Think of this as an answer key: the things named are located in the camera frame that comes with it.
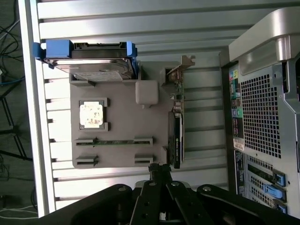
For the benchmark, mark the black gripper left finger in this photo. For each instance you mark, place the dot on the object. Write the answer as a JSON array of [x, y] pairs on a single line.
[[145, 204]]

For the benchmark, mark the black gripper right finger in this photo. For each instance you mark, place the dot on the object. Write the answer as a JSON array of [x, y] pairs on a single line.
[[182, 201]]

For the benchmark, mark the green RAM stick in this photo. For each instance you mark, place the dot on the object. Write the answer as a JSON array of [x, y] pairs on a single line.
[[117, 142]]

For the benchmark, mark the grey parts rack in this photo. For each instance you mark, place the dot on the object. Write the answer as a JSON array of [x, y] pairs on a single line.
[[122, 122]]

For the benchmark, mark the blue expansion slot latch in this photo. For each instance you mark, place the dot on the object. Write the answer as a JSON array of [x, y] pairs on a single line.
[[282, 207], [280, 179], [274, 192]]

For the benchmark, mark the silver CPU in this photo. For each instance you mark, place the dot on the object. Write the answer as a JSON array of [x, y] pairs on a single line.
[[91, 114]]

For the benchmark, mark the open grey PC case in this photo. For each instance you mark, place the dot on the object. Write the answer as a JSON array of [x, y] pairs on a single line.
[[260, 105]]

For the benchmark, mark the black tripod legs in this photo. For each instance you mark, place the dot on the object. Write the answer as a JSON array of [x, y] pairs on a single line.
[[15, 128]]

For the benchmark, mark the hard disk with blue bracket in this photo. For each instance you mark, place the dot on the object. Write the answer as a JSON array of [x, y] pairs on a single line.
[[93, 68]]

